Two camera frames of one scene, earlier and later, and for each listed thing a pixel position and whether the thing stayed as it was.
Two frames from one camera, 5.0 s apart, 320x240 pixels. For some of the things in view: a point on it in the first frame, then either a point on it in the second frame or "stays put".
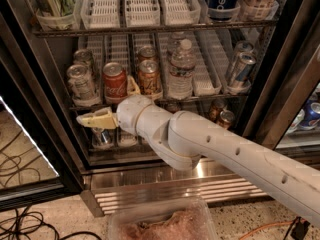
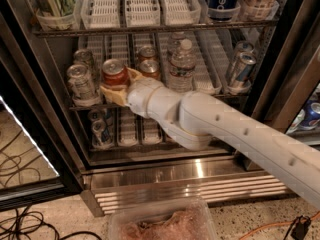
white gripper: [128, 112] → [139, 94]
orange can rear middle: [147, 53] stays put
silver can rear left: [85, 57] stays put
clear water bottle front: [181, 72] stays put
